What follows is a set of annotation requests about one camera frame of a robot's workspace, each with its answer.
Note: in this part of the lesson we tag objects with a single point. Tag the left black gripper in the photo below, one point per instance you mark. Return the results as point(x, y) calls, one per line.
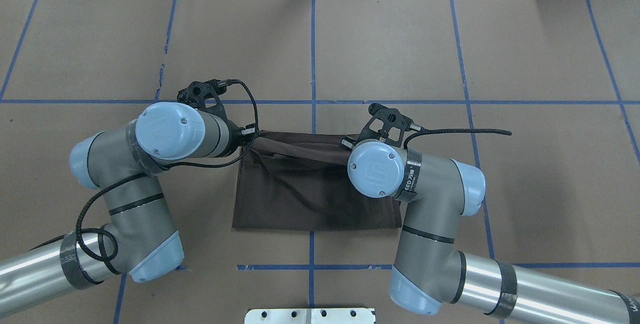
point(233, 139)

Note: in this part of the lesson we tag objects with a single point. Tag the dark brown t-shirt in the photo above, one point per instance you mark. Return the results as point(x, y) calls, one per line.
point(299, 182)

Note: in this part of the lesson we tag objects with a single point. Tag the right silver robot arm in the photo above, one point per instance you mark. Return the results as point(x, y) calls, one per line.
point(429, 271)

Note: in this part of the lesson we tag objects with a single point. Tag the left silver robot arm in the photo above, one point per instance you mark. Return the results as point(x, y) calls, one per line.
point(126, 227)

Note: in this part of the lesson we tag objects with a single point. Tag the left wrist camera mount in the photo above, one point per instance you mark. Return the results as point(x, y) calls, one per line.
point(205, 96)

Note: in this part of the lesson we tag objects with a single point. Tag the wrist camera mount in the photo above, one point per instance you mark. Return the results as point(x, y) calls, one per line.
point(386, 125)
point(205, 96)

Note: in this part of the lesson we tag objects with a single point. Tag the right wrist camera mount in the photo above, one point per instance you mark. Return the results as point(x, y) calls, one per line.
point(386, 125)

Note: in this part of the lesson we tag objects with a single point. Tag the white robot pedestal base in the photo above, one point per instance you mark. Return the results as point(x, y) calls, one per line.
point(311, 316)

